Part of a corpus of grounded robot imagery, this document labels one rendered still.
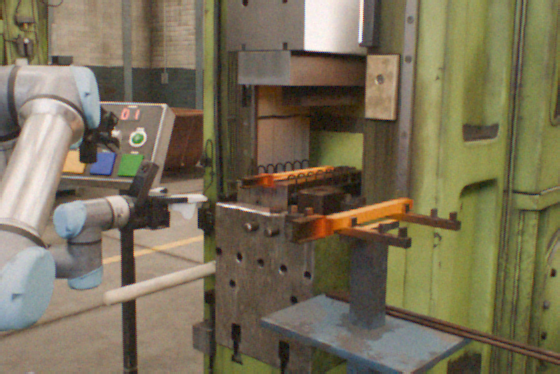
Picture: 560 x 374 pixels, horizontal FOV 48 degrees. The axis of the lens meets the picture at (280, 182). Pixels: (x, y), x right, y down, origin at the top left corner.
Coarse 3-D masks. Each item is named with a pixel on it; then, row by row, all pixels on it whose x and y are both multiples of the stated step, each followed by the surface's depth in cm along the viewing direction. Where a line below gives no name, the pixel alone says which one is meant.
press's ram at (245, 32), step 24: (240, 0) 181; (264, 0) 175; (288, 0) 169; (312, 0) 167; (336, 0) 176; (360, 0) 184; (240, 24) 182; (264, 24) 176; (288, 24) 170; (312, 24) 169; (336, 24) 177; (360, 24) 186; (240, 48) 183; (264, 48) 177; (288, 48) 171; (312, 48) 170; (336, 48) 178; (360, 48) 187
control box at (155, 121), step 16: (112, 112) 207; (144, 112) 204; (160, 112) 203; (128, 128) 203; (144, 128) 202; (160, 128) 201; (128, 144) 201; (144, 144) 200; (160, 144) 201; (160, 160) 202; (64, 176) 202; (80, 176) 201; (96, 176) 199; (112, 176) 198; (160, 176) 202
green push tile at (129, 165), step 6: (126, 156) 199; (132, 156) 198; (138, 156) 198; (144, 156) 198; (126, 162) 198; (132, 162) 197; (138, 162) 197; (120, 168) 197; (126, 168) 197; (132, 168) 196; (120, 174) 197; (126, 174) 196; (132, 174) 196
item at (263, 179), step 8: (320, 168) 199; (328, 168) 201; (248, 176) 176; (256, 176) 177; (264, 176) 178; (272, 176) 179; (280, 176) 183; (248, 184) 175; (256, 184) 177; (264, 184) 179; (272, 184) 180
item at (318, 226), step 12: (384, 204) 143; (396, 204) 144; (312, 216) 123; (324, 216) 124; (336, 216) 129; (348, 216) 130; (360, 216) 133; (372, 216) 137; (300, 228) 119; (312, 228) 122; (324, 228) 124; (336, 228) 127; (300, 240) 119; (312, 240) 121
